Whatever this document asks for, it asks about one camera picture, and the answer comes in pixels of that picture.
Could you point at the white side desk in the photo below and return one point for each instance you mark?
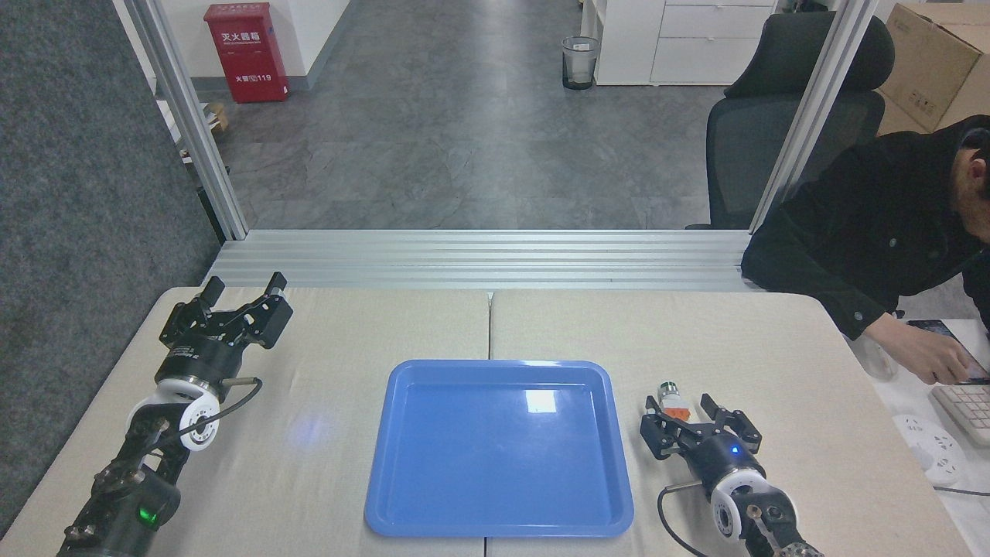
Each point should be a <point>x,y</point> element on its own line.
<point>967,510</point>

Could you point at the white power strip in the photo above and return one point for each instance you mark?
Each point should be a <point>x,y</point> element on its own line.
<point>932,449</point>

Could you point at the red fire extinguisher box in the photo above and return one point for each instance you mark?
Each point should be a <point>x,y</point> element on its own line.
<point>246,54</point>

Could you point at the person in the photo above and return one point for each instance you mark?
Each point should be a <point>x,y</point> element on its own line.
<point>866,224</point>

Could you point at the silver aluminium frame rail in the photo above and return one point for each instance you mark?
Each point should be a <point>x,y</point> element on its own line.
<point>479,259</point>

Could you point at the small wooden pallet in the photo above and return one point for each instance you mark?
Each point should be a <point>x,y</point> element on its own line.
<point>217,116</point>

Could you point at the white drawer cabinet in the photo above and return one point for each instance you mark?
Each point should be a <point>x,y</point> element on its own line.
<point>681,42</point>

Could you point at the blue plastic tray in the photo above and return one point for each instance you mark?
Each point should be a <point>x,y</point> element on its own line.
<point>499,456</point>

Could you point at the grey felt partition panel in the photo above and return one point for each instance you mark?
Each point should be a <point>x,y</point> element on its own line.
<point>85,232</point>

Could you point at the grey mesh waste bin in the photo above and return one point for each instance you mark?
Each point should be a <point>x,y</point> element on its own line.
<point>580,63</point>

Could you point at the black office chair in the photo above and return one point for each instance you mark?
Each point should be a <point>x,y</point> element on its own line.
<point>754,147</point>

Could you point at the silver aluminium post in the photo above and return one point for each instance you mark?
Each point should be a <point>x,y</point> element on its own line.
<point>816,100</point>
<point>189,116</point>

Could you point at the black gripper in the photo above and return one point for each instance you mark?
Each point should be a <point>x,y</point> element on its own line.
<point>197,360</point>
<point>723,458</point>

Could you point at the brown cardboard box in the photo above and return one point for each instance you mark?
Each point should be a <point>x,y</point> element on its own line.
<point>932,70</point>

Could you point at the white orange switch part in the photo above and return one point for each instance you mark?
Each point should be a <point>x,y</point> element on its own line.
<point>671,398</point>

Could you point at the clear plastic container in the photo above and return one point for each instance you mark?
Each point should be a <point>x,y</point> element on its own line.
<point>878,362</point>

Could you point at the person's hand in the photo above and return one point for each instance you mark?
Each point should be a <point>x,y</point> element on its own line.
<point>916,352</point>

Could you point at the black smartphone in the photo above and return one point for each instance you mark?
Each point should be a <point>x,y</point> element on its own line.
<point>933,328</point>

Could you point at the white keyboard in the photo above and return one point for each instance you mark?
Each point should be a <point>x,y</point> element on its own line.
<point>971,410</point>

